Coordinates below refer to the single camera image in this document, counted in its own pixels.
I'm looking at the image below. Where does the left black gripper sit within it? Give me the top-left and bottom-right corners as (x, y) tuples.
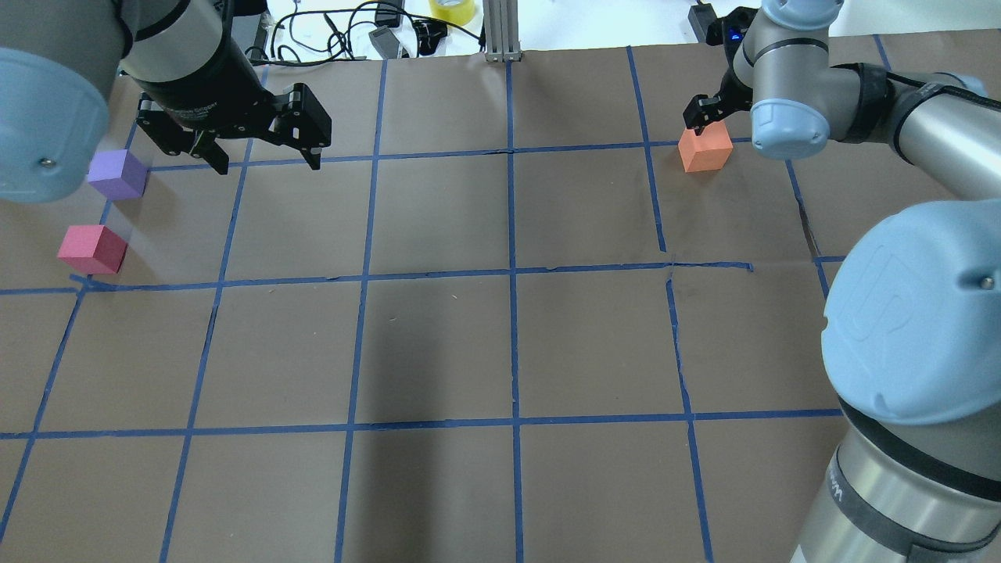
(125, 30), (332, 175)

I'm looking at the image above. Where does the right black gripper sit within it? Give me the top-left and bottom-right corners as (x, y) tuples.
(683, 67), (753, 135)

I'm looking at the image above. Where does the orange foam block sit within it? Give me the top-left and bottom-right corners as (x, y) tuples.
(678, 121), (734, 174)

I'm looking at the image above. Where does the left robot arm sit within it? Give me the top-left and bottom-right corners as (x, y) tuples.
(1, 1), (332, 203)

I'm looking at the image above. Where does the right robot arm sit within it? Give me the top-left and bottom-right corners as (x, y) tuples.
(683, 1), (1000, 562)

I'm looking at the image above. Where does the black power brick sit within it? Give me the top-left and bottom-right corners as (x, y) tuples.
(687, 1), (726, 46)

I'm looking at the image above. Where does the purple foam block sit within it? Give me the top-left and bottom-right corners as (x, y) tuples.
(86, 149), (149, 202)

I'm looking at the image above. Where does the grey power adapter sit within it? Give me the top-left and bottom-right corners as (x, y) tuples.
(368, 26), (411, 60)

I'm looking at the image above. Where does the pink foam block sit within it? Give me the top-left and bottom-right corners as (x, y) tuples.
(57, 224), (128, 275)

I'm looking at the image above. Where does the yellow tape roll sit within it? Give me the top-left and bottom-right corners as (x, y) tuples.
(428, 0), (476, 26)

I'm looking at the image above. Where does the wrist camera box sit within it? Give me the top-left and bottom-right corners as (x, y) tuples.
(701, 5), (758, 46)

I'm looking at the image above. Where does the black cable bundle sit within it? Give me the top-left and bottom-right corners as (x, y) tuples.
(246, 0), (484, 67)

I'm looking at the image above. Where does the aluminium frame post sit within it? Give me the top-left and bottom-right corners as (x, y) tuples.
(483, 0), (522, 62)

